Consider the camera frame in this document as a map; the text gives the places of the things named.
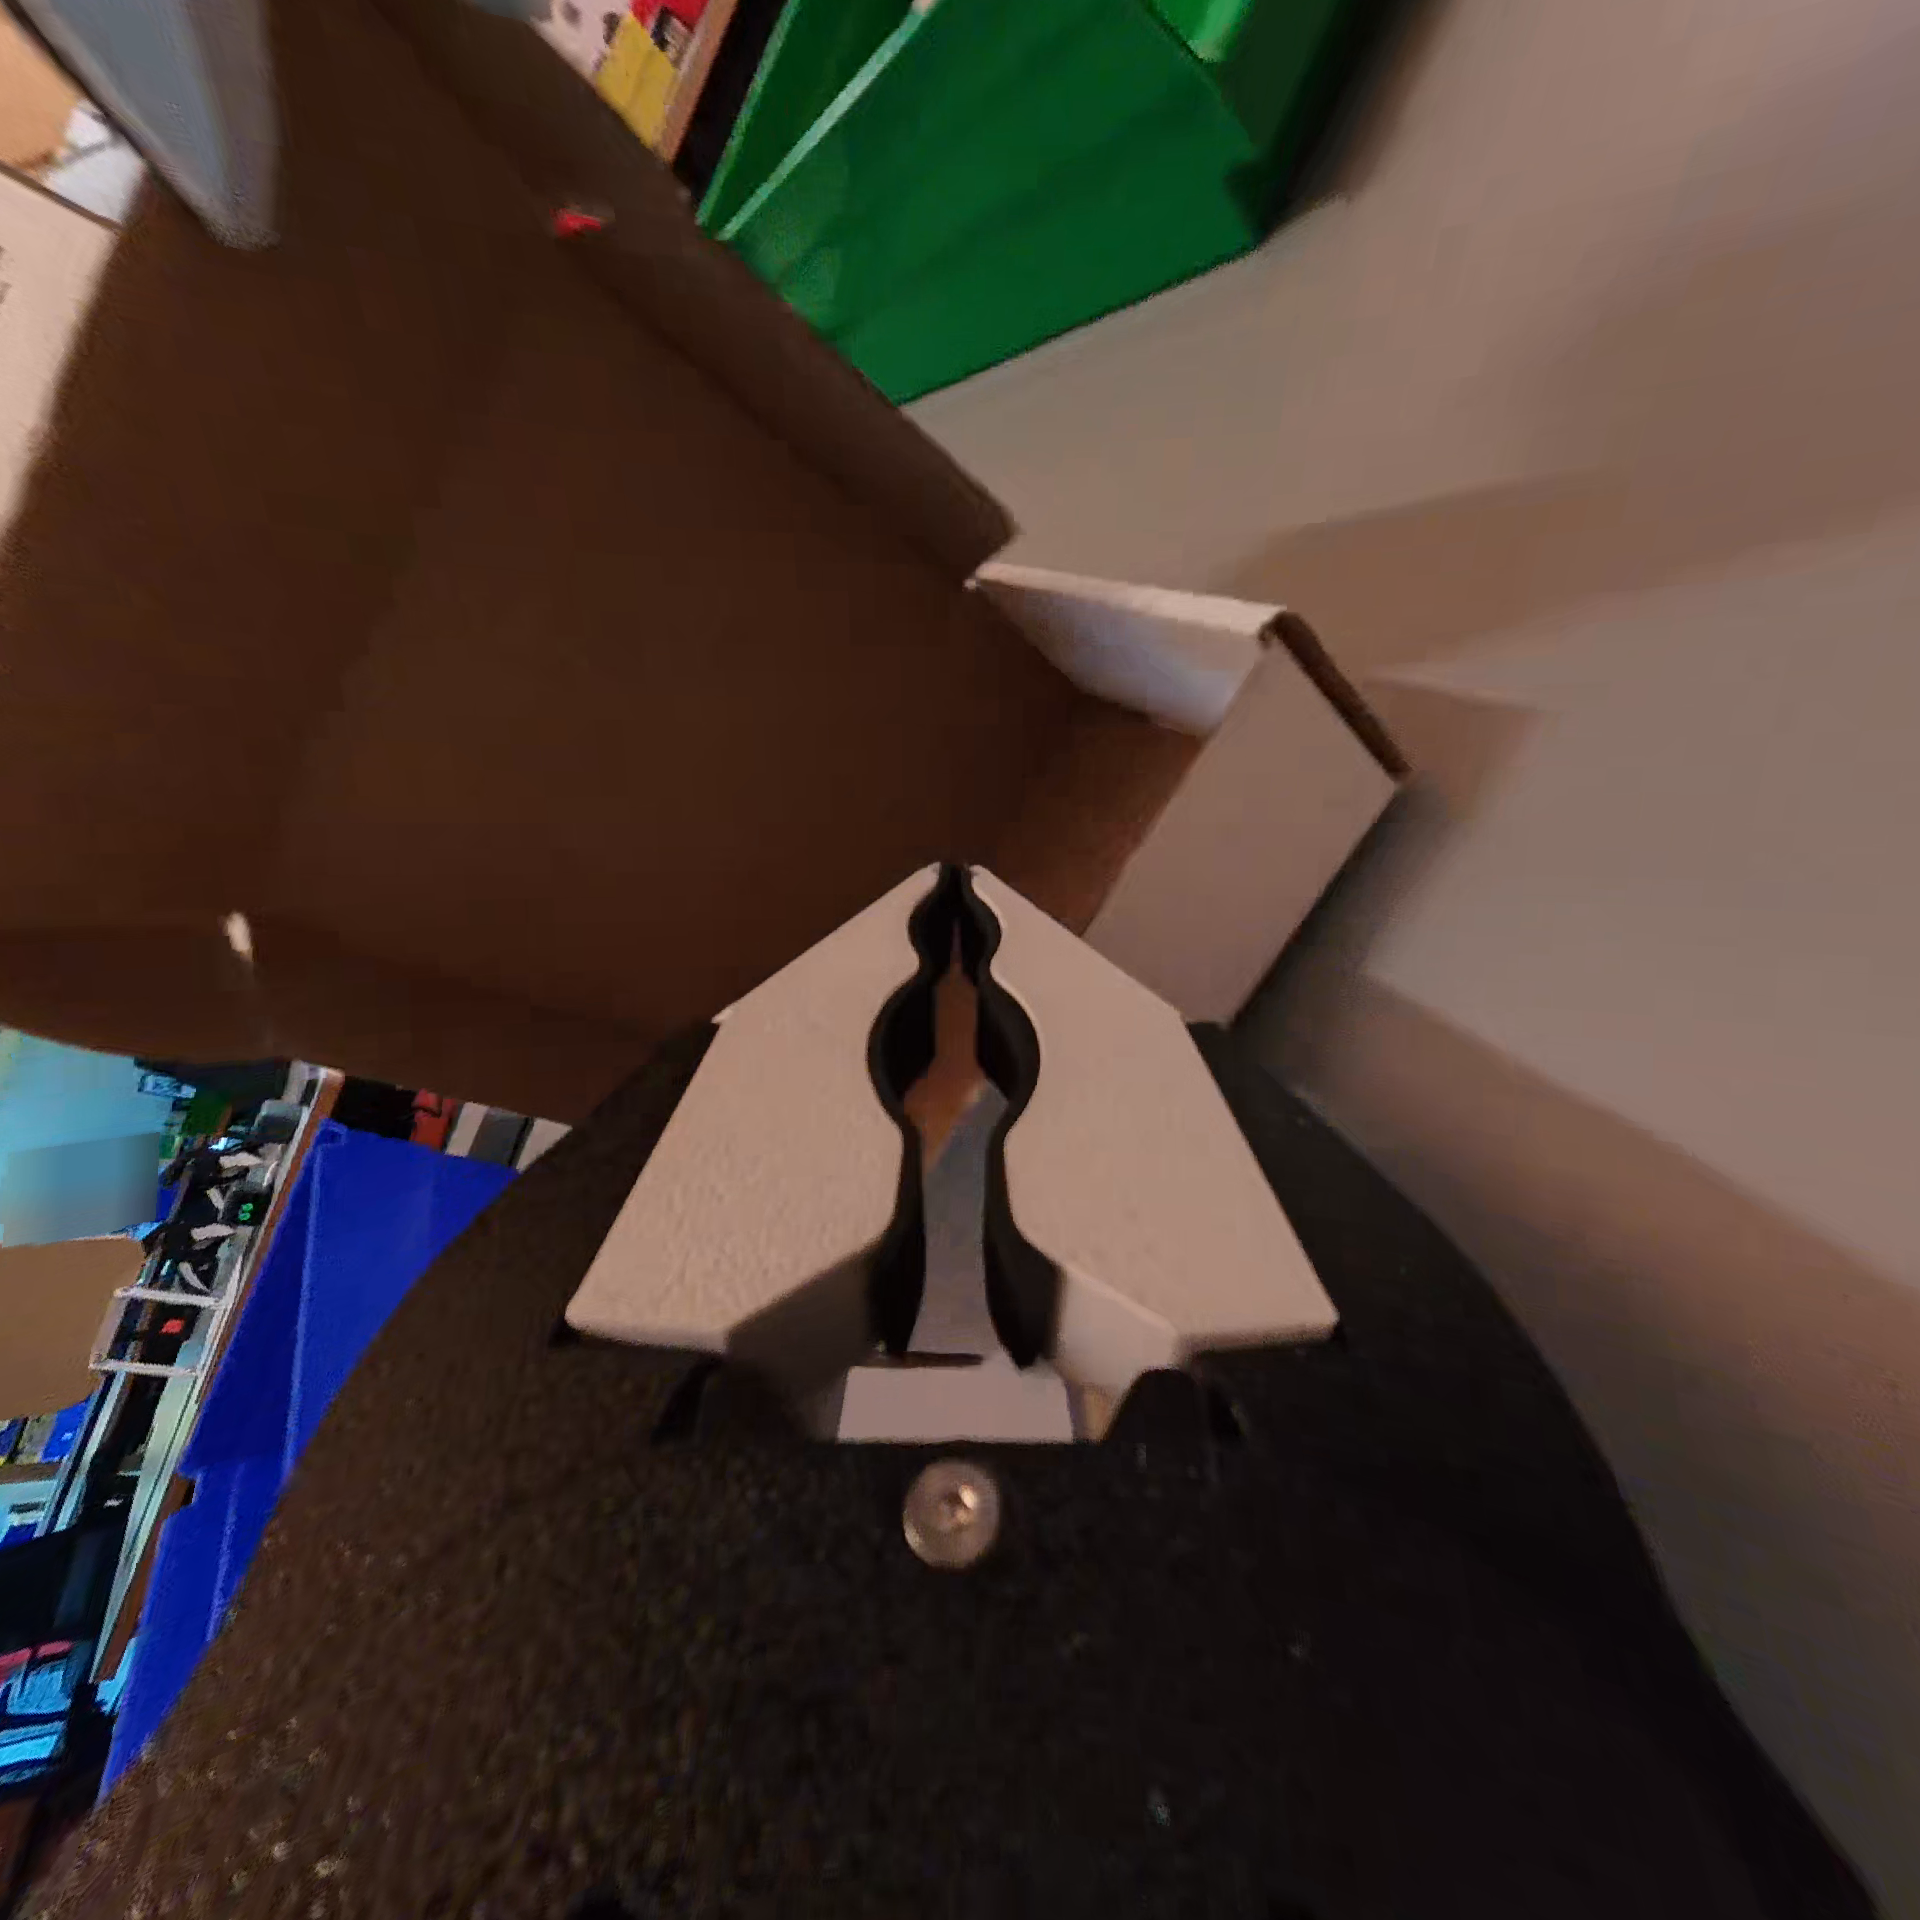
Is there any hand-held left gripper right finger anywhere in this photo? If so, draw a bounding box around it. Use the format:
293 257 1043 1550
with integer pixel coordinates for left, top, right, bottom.
956 868 1340 1379

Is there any white cardboard mailer box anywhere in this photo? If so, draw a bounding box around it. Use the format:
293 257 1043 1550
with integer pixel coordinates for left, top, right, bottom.
0 0 1413 1125

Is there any wooden board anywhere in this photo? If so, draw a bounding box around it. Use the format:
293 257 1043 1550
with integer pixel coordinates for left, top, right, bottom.
0 1236 147 1417

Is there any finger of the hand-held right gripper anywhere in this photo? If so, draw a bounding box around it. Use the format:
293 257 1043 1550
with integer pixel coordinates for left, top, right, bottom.
14 0 278 252

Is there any blue plastic bin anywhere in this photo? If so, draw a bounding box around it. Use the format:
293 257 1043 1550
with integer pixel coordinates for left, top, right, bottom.
99 1115 521 1792

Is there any green plastic bin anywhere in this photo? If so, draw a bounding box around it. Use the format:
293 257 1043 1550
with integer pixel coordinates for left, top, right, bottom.
692 0 1359 406

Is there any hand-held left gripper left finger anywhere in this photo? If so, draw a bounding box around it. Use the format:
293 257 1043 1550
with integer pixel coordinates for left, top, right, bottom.
567 865 956 1361

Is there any yellow storage bin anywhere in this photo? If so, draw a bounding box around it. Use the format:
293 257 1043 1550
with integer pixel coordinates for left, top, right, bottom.
595 13 697 149

